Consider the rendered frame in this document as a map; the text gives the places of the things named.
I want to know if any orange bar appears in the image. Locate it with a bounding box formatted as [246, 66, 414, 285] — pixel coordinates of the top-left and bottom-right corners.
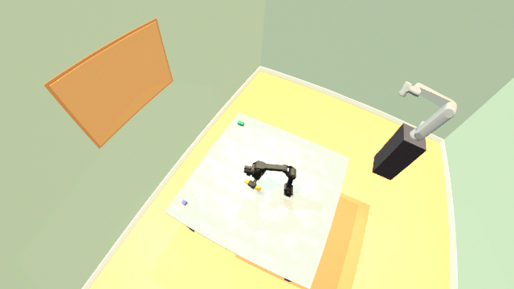
[244, 179, 262, 191]

